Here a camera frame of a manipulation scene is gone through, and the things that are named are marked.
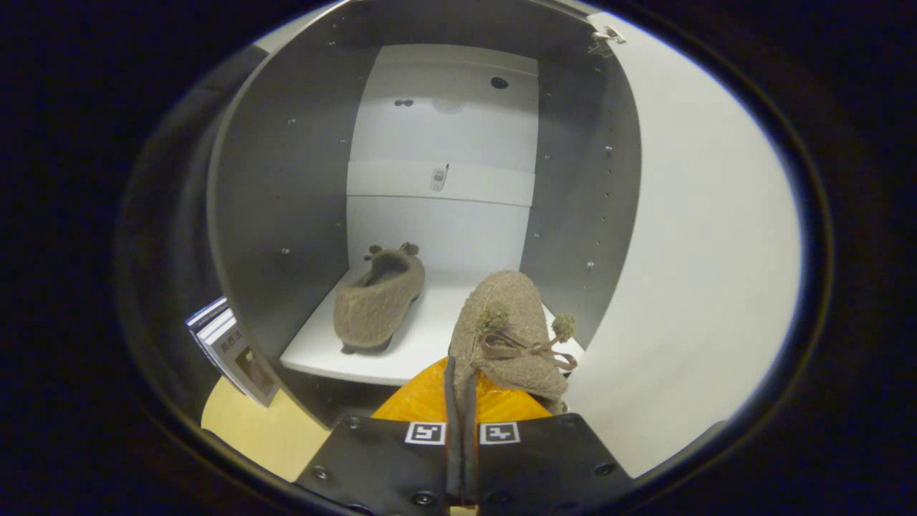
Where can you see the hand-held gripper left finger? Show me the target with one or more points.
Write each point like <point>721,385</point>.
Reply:
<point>380,459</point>

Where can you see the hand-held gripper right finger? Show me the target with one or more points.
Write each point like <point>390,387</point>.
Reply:
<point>544,459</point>

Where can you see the brown fuzzy shoe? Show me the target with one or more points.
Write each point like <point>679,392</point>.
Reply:
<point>505,301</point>
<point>376,304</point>

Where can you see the grey shoe cabinet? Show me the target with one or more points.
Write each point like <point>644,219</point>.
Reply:
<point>286,215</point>

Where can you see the white shoe cabinet door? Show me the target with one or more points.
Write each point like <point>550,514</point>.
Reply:
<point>702,251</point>

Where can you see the metal door hinge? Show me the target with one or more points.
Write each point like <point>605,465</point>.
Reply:
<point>607,36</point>

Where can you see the stack of booklets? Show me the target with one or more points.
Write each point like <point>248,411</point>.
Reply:
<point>240,355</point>

